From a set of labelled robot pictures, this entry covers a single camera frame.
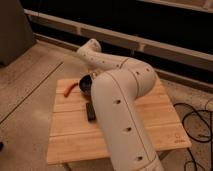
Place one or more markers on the wooden table board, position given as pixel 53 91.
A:
pixel 72 138

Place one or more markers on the orange carrot toy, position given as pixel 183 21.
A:
pixel 69 89

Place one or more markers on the black remote control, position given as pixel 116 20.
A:
pixel 90 112

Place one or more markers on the grey cabinet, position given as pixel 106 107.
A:
pixel 16 35

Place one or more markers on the dark ceramic bowl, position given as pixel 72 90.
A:
pixel 85 84

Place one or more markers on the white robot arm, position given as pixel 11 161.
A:
pixel 117 83

